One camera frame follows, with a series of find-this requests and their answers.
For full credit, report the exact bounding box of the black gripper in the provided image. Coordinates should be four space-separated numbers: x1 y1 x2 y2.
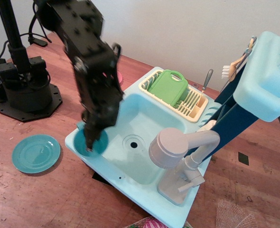
80 92 124 151

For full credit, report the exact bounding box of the teal plastic cup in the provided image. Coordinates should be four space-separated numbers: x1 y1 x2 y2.
74 122 109 157

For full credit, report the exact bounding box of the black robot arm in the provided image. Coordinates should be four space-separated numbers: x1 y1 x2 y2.
0 0 123 150

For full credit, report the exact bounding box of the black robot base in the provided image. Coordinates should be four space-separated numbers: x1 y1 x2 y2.
0 56 62 122

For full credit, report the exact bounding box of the light blue toy sink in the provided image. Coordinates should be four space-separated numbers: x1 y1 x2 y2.
65 66 223 228

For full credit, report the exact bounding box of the pink plate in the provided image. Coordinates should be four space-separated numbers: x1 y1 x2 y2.
117 71 123 85

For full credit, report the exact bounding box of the teal saucer plate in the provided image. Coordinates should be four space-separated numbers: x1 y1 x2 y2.
11 134 61 174

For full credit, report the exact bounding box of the green cutting board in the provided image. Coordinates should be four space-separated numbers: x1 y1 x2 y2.
148 69 188 106

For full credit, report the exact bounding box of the grey toy faucet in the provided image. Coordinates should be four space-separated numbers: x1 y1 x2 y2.
149 128 220 205

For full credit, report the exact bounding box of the cream dish rack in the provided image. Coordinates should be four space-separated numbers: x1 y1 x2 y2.
139 69 208 123

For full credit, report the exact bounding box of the pink mesh bag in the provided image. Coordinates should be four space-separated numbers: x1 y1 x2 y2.
123 216 190 228

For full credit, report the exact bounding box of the white dish brush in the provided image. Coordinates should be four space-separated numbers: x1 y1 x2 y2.
221 66 231 78

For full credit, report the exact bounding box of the light blue top shelf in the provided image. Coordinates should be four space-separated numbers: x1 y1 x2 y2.
233 31 280 122

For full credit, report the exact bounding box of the black cable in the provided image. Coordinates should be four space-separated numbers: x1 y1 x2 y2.
19 14 53 45

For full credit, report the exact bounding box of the black cable clamp foot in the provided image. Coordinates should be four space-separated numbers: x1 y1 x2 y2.
28 36 47 47

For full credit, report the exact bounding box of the grey handled utensil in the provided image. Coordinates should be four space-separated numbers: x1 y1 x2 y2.
201 69 214 93

